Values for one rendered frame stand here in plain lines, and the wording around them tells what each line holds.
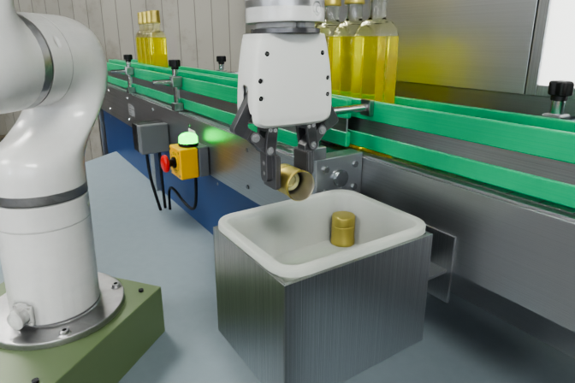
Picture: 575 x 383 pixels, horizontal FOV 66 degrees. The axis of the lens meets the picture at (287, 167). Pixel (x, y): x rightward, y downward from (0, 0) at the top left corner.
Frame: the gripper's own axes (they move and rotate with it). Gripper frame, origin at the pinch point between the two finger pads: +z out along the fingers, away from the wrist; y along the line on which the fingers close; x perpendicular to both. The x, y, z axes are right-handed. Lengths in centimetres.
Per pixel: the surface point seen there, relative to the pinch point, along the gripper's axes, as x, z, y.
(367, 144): -12.4, 2.0, -22.0
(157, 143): -78, 11, -2
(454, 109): -2.3, -4.2, -30.2
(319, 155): -10.3, 2.1, -11.2
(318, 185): -10.8, 6.9, -11.4
